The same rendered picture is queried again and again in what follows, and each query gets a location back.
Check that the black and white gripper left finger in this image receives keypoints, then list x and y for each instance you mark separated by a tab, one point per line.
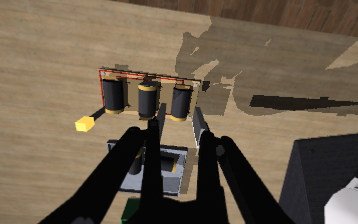
94	197

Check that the black battery with gold top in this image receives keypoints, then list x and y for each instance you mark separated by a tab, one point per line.
113	96
180	104
147	101
168	164
137	164

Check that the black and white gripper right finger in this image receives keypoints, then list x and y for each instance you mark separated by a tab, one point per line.
255	202

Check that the green open-top box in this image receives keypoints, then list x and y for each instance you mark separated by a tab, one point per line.
131	207

